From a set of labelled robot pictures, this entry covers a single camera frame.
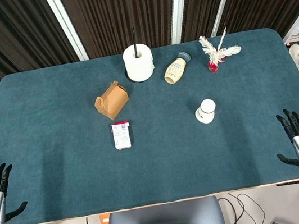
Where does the white paper cup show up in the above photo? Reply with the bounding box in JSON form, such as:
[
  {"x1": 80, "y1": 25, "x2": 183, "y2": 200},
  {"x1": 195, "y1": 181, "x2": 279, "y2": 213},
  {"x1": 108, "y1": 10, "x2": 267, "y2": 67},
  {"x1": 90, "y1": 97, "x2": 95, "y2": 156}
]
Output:
[{"x1": 193, "y1": 97, "x2": 219, "y2": 125}]

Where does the dark teal table mat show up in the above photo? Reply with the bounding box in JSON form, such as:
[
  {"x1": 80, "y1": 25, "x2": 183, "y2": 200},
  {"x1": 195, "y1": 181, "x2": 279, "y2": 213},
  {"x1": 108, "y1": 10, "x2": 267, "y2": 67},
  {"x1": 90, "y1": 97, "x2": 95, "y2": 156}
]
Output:
[{"x1": 0, "y1": 22, "x2": 299, "y2": 224}]

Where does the white feather shuttlecock red base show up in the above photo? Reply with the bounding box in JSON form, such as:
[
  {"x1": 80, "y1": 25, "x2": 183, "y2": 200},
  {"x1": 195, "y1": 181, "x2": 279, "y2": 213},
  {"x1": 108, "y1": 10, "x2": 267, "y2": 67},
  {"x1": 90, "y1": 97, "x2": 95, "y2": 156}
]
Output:
[{"x1": 197, "y1": 25, "x2": 246, "y2": 75}]

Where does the small white printed carton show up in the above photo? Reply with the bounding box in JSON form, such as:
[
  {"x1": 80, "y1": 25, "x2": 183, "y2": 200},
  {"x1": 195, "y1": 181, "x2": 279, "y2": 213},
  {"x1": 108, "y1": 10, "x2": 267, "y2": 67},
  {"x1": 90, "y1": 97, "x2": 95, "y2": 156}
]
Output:
[{"x1": 110, "y1": 120, "x2": 134, "y2": 152}]

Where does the brown kraft paper box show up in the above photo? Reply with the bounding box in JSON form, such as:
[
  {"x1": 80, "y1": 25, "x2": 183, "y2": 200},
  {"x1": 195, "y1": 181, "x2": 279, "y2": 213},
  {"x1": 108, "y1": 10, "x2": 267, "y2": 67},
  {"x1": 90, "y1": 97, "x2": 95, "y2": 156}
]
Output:
[{"x1": 91, "y1": 79, "x2": 133, "y2": 124}]

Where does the cream mayonnaise squeeze bottle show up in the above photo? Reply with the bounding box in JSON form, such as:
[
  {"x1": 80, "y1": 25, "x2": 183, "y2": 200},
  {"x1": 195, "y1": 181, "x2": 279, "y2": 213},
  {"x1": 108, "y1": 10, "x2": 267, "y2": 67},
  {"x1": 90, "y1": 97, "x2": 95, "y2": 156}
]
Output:
[{"x1": 160, "y1": 50, "x2": 195, "y2": 85}]

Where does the white paper towel roll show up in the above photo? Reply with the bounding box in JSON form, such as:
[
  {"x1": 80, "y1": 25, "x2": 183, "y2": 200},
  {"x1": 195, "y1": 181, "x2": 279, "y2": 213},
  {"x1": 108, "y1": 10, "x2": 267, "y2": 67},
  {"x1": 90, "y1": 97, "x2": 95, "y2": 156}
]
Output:
[{"x1": 120, "y1": 42, "x2": 157, "y2": 83}]

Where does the white toilet paper roll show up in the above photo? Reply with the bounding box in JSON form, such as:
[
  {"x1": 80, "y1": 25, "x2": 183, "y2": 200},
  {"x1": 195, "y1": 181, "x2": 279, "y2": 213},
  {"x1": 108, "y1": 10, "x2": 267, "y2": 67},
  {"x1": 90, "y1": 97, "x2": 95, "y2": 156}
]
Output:
[{"x1": 118, "y1": 25, "x2": 152, "y2": 85}]

